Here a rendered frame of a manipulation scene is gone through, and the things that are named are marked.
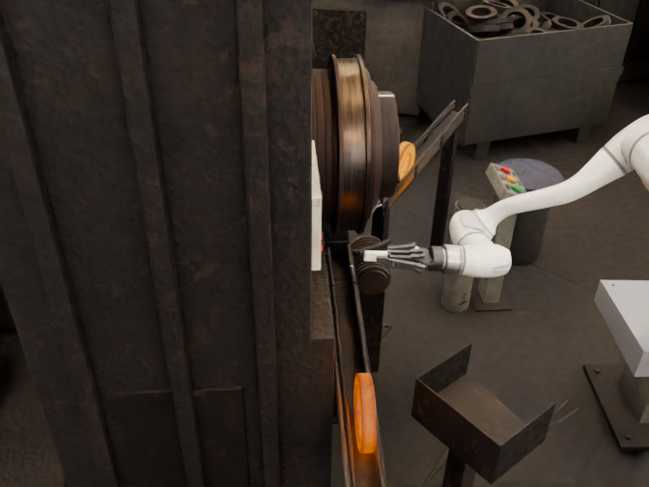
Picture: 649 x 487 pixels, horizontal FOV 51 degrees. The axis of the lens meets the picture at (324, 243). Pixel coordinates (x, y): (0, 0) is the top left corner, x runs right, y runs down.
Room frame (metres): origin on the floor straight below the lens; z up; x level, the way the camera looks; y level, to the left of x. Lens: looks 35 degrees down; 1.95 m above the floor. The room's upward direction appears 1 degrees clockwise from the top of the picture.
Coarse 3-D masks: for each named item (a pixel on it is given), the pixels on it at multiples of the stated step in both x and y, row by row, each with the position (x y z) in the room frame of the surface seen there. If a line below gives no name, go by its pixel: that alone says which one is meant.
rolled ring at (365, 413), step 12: (360, 384) 1.10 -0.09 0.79; (372, 384) 1.10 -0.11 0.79; (360, 396) 1.07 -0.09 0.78; (372, 396) 1.07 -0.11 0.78; (360, 408) 1.06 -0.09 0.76; (372, 408) 1.05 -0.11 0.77; (360, 420) 1.12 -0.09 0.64; (372, 420) 1.03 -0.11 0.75; (360, 432) 1.03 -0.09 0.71; (372, 432) 1.01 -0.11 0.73; (360, 444) 1.02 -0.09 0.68; (372, 444) 1.01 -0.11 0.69
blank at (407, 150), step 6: (402, 144) 2.29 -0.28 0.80; (408, 144) 2.29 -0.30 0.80; (402, 150) 2.26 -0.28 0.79; (408, 150) 2.29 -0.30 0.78; (414, 150) 2.34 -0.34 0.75; (402, 156) 2.24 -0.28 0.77; (408, 156) 2.32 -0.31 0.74; (414, 156) 2.35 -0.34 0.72; (402, 162) 2.25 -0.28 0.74; (408, 162) 2.32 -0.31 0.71; (402, 168) 2.25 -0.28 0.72; (408, 168) 2.30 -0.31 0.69; (402, 174) 2.26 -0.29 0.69
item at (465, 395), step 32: (416, 384) 1.19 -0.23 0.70; (448, 384) 1.27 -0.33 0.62; (416, 416) 1.18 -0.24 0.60; (448, 416) 1.10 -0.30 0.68; (480, 416) 1.18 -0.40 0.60; (512, 416) 1.18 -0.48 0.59; (544, 416) 1.09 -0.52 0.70; (480, 448) 1.02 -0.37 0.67; (512, 448) 1.02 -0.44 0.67; (448, 480) 1.16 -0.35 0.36
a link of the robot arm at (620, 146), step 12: (636, 120) 1.75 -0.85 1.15; (648, 120) 1.72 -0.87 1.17; (624, 132) 1.73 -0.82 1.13; (636, 132) 1.68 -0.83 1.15; (648, 132) 1.65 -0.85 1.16; (612, 144) 1.72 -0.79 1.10; (624, 144) 1.69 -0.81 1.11; (612, 156) 1.70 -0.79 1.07; (624, 156) 1.68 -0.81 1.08; (624, 168) 1.68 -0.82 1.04
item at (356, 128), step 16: (352, 64) 1.65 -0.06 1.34; (352, 80) 1.57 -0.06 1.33; (352, 96) 1.53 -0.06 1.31; (368, 96) 1.52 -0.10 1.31; (352, 112) 1.49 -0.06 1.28; (368, 112) 1.49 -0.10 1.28; (352, 128) 1.47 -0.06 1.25; (368, 128) 1.46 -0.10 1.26; (352, 144) 1.45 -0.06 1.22; (368, 144) 1.44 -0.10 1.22; (352, 160) 1.43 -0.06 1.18; (368, 160) 1.43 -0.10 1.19; (352, 176) 1.43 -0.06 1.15; (368, 176) 1.42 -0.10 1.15; (352, 192) 1.42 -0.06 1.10; (368, 192) 1.42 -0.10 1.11; (352, 208) 1.43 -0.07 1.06; (368, 208) 1.42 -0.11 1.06; (352, 224) 1.46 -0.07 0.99
